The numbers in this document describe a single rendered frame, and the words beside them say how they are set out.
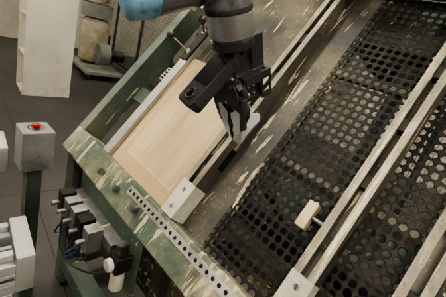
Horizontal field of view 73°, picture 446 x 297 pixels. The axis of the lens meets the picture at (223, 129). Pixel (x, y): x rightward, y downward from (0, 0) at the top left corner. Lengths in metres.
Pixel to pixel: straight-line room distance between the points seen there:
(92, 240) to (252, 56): 0.88
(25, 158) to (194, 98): 1.08
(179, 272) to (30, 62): 4.13
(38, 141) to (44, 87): 3.47
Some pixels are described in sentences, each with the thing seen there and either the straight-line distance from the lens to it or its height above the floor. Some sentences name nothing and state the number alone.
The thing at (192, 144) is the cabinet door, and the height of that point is 1.08.
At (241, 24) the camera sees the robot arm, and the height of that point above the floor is 1.52.
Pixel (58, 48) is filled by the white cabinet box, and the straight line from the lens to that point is 4.80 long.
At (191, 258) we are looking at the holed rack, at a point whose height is 0.88.
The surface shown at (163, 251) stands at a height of 0.84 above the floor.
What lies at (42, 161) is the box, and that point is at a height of 0.80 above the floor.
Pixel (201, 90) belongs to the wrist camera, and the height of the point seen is 1.41.
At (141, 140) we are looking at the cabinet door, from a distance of 1.31.
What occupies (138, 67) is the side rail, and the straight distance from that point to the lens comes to 1.58.
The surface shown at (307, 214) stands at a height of 1.11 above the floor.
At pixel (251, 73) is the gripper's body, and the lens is 0.53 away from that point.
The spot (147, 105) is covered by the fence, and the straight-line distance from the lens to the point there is 1.38.
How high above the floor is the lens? 1.51
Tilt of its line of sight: 18 degrees down
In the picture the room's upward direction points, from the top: 16 degrees clockwise
